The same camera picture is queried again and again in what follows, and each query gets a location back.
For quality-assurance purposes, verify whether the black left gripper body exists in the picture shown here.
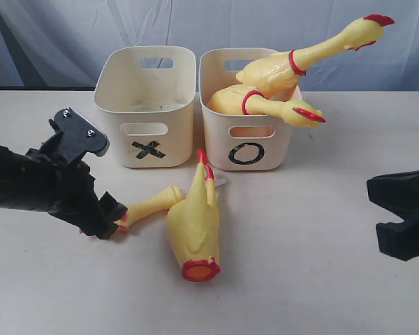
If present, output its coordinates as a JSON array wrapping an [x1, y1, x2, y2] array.
[[25, 118, 100, 223]]

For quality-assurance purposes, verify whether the detached yellow rubber chicken head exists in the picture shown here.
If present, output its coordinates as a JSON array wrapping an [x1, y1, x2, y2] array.
[[116, 186, 184, 232]]

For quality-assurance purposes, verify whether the whole yellow rubber chicken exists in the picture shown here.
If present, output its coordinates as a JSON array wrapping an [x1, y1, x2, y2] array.
[[206, 84, 326, 128], [235, 14, 395, 97]]

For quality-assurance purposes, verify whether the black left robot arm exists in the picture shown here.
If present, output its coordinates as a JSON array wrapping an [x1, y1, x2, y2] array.
[[0, 120, 128, 239]]

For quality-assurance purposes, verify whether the headless yellow rubber chicken body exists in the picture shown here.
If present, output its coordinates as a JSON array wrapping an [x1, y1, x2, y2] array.
[[166, 149, 220, 282]]

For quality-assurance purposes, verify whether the small white squeaker tube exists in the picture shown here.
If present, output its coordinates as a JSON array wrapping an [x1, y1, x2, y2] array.
[[214, 178, 227, 188]]

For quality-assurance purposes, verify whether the cream bin with X mark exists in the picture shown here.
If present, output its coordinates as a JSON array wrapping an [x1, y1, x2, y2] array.
[[94, 45, 196, 168]]

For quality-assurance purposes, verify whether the blue-white backdrop curtain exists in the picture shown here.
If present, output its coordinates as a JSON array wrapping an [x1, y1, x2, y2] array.
[[0, 1, 419, 91]]

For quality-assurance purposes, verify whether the cream bin with O mark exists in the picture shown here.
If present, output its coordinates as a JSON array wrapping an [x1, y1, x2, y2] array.
[[198, 47, 294, 171]]

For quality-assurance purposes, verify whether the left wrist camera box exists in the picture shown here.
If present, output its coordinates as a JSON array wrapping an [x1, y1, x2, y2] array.
[[53, 107, 110, 164]]

